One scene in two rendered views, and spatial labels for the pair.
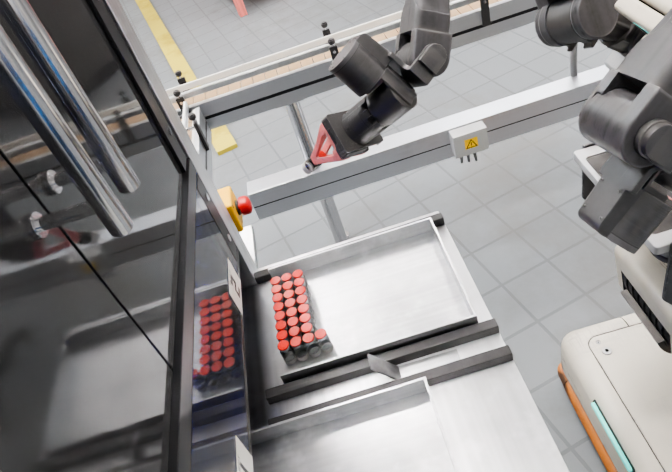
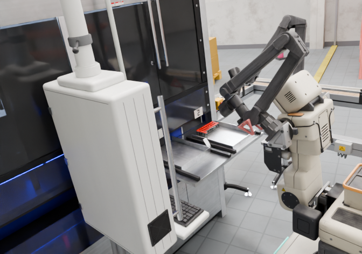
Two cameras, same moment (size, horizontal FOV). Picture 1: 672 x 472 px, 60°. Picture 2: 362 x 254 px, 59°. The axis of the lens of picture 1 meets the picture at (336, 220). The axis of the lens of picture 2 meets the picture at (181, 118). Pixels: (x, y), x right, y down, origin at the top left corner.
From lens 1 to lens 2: 1.45 m
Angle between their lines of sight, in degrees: 41
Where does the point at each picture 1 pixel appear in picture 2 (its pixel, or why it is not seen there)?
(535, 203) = not seen: outside the picture
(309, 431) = (186, 145)
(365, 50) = (235, 70)
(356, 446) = (188, 150)
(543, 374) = not seen: hidden behind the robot
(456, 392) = (213, 155)
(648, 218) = (224, 108)
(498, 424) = (211, 162)
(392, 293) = (229, 138)
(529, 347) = not seen: hidden behind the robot
